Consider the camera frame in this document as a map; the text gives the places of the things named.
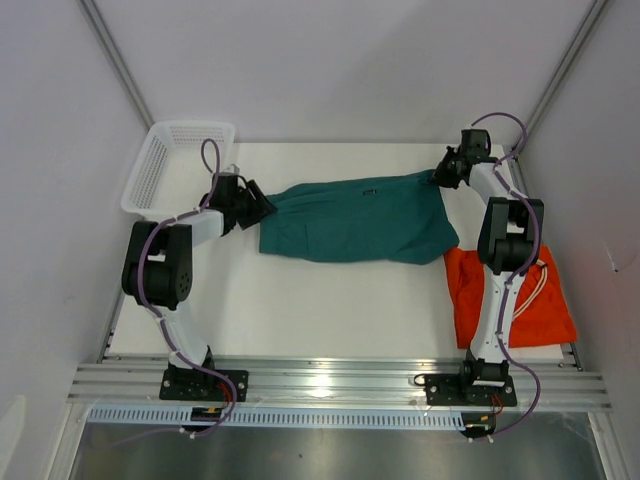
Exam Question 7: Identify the teal green shorts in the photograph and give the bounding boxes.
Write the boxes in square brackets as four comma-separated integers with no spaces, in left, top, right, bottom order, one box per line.
[259,170,459,265]

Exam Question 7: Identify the orange shorts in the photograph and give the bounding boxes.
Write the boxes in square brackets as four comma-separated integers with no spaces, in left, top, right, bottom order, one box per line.
[444,246,577,349]

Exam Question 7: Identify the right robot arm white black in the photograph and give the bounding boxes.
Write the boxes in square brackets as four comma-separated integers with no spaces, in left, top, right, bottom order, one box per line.
[432,128,544,404]

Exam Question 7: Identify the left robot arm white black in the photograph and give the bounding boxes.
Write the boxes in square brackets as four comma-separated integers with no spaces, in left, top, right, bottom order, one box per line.
[121,173,276,400]

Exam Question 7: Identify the white plastic laundry basket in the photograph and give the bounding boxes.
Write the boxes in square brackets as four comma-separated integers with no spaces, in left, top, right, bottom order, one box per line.
[120,120,236,221]

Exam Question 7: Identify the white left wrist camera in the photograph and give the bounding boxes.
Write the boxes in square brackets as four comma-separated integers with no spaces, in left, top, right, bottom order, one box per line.
[222,164,240,176]

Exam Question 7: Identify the left side table rail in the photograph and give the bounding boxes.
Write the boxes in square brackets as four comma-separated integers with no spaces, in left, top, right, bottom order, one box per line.
[96,295,123,363]

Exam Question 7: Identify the table rail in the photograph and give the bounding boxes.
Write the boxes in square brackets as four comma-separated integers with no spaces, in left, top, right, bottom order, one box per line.
[96,295,123,363]
[508,155,584,372]

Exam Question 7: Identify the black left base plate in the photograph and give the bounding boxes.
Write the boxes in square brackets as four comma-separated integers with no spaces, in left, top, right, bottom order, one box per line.
[159,365,249,402]

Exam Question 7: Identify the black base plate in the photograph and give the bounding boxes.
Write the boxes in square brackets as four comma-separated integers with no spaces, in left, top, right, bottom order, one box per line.
[159,365,249,402]
[413,373,518,407]

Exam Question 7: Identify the right corner aluminium post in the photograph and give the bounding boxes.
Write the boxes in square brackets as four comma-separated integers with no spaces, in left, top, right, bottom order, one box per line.
[525,0,614,138]

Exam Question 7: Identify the corner aluminium post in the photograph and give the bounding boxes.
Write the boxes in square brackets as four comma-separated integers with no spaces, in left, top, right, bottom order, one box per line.
[525,0,614,138]
[77,0,154,130]

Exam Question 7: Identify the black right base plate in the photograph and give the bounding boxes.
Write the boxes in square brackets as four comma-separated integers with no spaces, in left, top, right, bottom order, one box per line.
[413,373,518,407]

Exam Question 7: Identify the right side table rail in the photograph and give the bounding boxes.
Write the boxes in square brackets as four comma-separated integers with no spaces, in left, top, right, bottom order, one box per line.
[508,155,584,372]

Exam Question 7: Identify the left corner aluminium post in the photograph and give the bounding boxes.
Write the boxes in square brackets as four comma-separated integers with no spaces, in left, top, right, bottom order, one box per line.
[77,0,154,130]

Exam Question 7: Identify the slotted grey cable duct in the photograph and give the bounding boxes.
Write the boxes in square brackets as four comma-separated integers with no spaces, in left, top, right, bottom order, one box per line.
[87,404,465,431]

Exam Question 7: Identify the aluminium mounting rail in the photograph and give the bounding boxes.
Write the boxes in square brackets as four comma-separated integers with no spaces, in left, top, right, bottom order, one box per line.
[67,357,612,412]

